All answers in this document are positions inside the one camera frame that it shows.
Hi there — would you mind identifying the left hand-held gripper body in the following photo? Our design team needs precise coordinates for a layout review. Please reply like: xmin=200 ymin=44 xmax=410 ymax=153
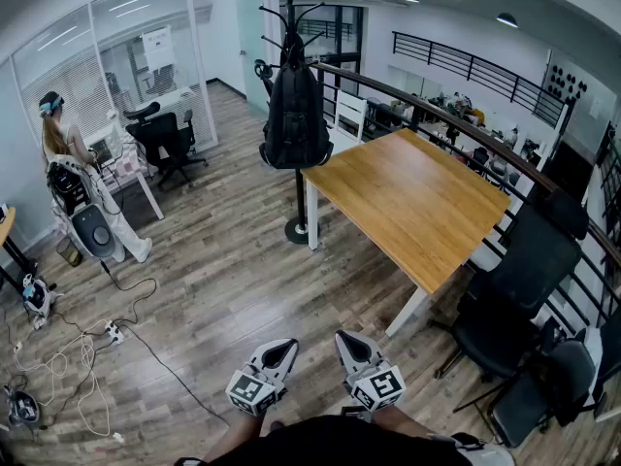
xmin=225 ymin=364 xmax=292 ymax=417

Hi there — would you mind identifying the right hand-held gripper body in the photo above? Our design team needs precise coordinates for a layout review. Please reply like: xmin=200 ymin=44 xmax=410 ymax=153
xmin=343 ymin=365 xmax=408 ymax=414

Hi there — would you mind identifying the black coat rack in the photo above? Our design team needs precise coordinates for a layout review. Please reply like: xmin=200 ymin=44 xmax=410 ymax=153
xmin=258 ymin=0 xmax=327 ymax=246

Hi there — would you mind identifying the black backpack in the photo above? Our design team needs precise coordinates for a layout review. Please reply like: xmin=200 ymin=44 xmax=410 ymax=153
xmin=259 ymin=59 xmax=335 ymax=171

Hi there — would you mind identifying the person's left forearm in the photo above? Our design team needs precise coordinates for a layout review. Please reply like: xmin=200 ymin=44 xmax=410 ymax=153
xmin=202 ymin=407 xmax=267 ymax=463

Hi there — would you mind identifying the person's right forearm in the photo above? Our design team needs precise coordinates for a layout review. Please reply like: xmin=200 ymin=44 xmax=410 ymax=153
xmin=372 ymin=404 xmax=441 ymax=440

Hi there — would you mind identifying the person's black shirt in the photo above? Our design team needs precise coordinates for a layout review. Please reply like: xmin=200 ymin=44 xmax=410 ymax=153
xmin=173 ymin=414 xmax=516 ymax=466

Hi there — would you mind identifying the white power strip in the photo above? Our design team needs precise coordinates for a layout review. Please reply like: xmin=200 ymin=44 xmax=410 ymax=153
xmin=103 ymin=319 xmax=126 ymax=346

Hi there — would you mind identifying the wooden table with white legs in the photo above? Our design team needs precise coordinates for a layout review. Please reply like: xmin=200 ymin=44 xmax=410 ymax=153
xmin=300 ymin=127 xmax=513 ymax=340

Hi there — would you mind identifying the black mesh chair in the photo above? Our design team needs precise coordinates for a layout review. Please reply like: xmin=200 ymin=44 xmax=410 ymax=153
xmin=452 ymin=336 xmax=608 ymax=449

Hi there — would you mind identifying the white desk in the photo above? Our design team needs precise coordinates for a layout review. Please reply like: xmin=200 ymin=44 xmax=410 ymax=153
xmin=82 ymin=127 xmax=167 ymax=221

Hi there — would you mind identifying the white spare gripper device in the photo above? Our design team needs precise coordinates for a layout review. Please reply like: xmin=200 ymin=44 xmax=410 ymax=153
xmin=20 ymin=273 xmax=65 ymax=330

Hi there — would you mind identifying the grey spare gripper device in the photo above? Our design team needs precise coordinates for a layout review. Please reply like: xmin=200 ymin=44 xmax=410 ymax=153
xmin=3 ymin=384 xmax=43 ymax=430

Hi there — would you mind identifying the white wooden chair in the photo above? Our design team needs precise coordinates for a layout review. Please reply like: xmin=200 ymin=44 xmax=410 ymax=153
xmin=333 ymin=89 xmax=369 ymax=155

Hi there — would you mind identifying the wooden handrail with black bars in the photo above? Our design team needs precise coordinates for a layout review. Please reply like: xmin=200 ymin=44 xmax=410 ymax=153
xmin=310 ymin=60 xmax=621 ymax=324

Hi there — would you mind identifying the wooden desk with black legs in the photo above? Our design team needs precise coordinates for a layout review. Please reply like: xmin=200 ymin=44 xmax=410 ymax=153
xmin=0 ymin=205 xmax=39 ymax=291

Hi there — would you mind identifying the black balcony railing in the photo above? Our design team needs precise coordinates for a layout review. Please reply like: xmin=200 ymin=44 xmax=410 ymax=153
xmin=391 ymin=30 xmax=577 ymax=129

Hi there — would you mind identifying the white paper notice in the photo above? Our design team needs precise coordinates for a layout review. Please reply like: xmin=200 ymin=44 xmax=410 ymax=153
xmin=141 ymin=25 xmax=177 ymax=72

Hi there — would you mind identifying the black floor cable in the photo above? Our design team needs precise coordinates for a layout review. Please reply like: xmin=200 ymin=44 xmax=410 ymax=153
xmin=98 ymin=258 xmax=230 ymax=427

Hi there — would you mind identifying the white floor cable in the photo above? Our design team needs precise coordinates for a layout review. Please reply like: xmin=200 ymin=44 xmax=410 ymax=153
xmin=13 ymin=330 xmax=126 ymax=445

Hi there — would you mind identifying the wire waste bin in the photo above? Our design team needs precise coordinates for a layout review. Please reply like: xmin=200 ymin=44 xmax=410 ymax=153
xmin=54 ymin=235 xmax=84 ymax=268

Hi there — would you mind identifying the group of black wall ornaments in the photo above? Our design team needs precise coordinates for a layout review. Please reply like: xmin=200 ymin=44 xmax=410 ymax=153
xmin=546 ymin=64 xmax=589 ymax=100

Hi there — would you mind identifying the glass partition with white frame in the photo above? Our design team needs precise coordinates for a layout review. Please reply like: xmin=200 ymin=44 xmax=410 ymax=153
xmin=0 ymin=0 xmax=219 ymax=164

